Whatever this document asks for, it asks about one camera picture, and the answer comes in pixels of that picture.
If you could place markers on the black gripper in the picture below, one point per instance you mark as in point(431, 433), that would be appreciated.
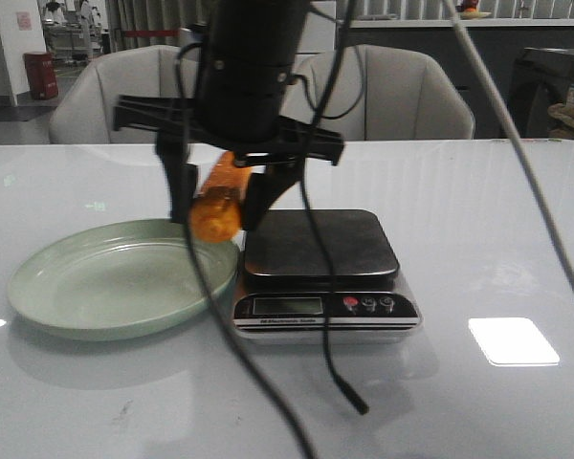
point(171, 118)

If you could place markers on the orange corn cob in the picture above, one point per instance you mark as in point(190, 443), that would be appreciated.
point(215, 215)

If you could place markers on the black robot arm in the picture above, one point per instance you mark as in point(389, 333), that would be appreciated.
point(245, 65)

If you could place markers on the black electronic kitchen scale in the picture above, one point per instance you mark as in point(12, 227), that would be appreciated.
point(332, 269)

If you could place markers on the white drawer cabinet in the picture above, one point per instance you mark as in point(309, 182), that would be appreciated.
point(319, 31)

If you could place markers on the pale green plate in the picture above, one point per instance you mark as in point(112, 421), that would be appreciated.
point(120, 281)

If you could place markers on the right grey upholstered chair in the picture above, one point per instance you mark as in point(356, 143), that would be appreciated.
point(390, 94)

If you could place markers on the red bin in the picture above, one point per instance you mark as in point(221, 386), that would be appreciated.
point(41, 75)

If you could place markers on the fruit bowl on counter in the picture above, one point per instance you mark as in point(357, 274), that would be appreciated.
point(469, 10)

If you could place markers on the dark grey kitchen counter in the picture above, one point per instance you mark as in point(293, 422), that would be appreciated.
point(498, 41)

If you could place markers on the black glossy appliance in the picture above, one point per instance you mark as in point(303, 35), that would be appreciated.
point(541, 78)

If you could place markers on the pink wall notice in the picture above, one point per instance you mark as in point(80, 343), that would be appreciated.
point(24, 21)

